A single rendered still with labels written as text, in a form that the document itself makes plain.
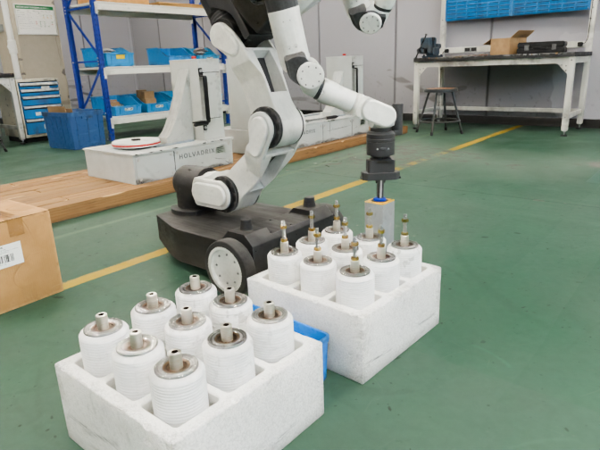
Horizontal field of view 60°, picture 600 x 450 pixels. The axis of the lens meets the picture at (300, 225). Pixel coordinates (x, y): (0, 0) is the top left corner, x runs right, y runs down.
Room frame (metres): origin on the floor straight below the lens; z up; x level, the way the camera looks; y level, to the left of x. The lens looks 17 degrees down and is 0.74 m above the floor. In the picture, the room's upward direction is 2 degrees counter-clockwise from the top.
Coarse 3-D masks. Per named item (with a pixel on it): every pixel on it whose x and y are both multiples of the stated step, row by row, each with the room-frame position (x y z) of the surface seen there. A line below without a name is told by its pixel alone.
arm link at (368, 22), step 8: (344, 0) 1.96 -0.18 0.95; (352, 0) 1.94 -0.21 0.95; (360, 0) 1.94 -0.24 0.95; (368, 0) 1.97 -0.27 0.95; (352, 8) 1.95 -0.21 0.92; (360, 8) 1.94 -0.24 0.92; (352, 16) 1.95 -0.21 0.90; (360, 16) 1.95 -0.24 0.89; (368, 16) 1.94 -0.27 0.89; (376, 16) 1.93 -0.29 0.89; (360, 24) 1.96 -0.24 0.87; (368, 24) 1.95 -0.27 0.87; (376, 24) 1.95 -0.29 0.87; (368, 32) 1.97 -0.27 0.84
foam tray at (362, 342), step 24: (264, 288) 1.29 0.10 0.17; (288, 288) 1.25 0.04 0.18; (408, 288) 1.23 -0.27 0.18; (432, 288) 1.33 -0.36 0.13; (312, 312) 1.17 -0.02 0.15; (336, 312) 1.13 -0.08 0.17; (360, 312) 1.10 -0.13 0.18; (384, 312) 1.14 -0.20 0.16; (408, 312) 1.23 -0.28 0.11; (432, 312) 1.33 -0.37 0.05; (336, 336) 1.13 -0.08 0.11; (360, 336) 1.08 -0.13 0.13; (384, 336) 1.14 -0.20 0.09; (408, 336) 1.23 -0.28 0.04; (336, 360) 1.13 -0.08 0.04; (360, 360) 1.08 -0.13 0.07; (384, 360) 1.14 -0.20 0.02
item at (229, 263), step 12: (228, 240) 1.61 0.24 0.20; (216, 252) 1.64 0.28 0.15; (228, 252) 1.58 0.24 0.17; (240, 252) 1.57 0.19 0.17; (216, 264) 1.64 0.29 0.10; (228, 264) 1.61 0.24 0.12; (240, 264) 1.55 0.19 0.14; (252, 264) 1.57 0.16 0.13; (216, 276) 1.64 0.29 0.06; (228, 276) 1.61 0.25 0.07; (240, 276) 1.55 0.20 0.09; (240, 288) 1.56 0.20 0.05
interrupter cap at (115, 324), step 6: (108, 318) 0.97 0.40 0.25; (114, 318) 0.97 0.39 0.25; (90, 324) 0.95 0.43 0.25; (114, 324) 0.94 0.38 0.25; (120, 324) 0.94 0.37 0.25; (84, 330) 0.92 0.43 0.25; (90, 330) 0.92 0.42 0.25; (96, 330) 0.93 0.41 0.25; (102, 330) 0.92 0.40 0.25; (108, 330) 0.92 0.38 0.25; (114, 330) 0.92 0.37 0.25; (90, 336) 0.90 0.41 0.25; (96, 336) 0.90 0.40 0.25; (102, 336) 0.90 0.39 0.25
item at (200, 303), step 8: (216, 288) 1.13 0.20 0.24; (176, 296) 1.09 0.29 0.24; (184, 296) 1.08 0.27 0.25; (192, 296) 1.07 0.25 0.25; (200, 296) 1.08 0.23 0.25; (208, 296) 1.08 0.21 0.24; (184, 304) 1.07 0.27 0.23; (192, 304) 1.07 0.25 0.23; (200, 304) 1.07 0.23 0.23; (208, 304) 1.08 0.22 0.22; (208, 312) 1.08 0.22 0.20
